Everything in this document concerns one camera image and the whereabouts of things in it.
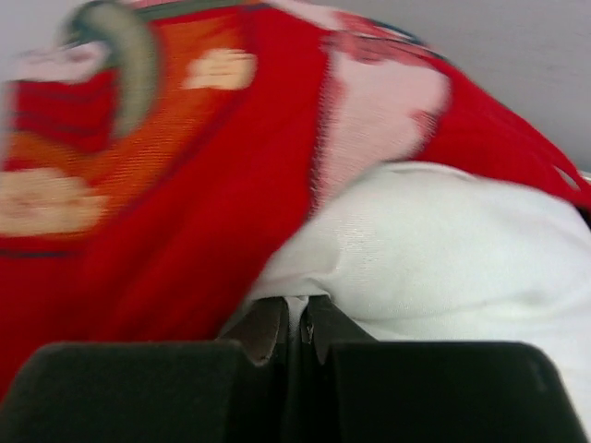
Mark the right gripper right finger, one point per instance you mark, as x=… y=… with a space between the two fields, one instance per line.
x=364 y=390

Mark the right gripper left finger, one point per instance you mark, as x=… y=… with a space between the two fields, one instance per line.
x=226 y=390

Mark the white pillow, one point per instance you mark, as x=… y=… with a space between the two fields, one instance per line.
x=419 y=251

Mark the red patterned pillowcase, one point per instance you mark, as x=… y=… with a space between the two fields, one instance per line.
x=161 y=151

